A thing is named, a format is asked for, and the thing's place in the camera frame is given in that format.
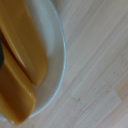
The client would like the yellow food piece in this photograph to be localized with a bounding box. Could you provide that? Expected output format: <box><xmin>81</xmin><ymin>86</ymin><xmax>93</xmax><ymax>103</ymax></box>
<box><xmin>0</xmin><ymin>43</ymin><xmax>38</xmax><ymax>127</ymax></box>
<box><xmin>0</xmin><ymin>0</ymin><xmax>50</xmax><ymax>87</ymax></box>

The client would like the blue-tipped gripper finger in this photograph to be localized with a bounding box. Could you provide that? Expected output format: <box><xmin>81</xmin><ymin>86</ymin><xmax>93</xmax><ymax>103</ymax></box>
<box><xmin>0</xmin><ymin>34</ymin><xmax>5</xmax><ymax>73</ymax></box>

